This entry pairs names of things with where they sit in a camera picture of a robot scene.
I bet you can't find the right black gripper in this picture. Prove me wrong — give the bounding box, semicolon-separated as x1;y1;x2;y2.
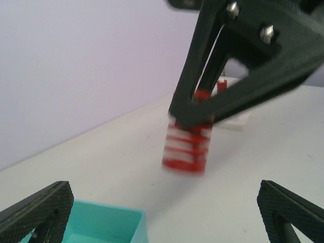
169;1;323;126

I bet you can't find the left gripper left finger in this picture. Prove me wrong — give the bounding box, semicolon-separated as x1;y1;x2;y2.
1;181;74;242

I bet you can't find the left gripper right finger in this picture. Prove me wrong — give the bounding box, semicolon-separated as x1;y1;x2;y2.
257;180;323;242

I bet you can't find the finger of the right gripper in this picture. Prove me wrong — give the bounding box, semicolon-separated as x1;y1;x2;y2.
169;10;228;127

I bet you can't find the teal plastic bin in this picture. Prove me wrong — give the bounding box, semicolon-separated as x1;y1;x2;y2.
62;200;149;243

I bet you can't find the white peg stand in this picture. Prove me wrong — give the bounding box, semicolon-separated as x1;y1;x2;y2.
212;76;251;131

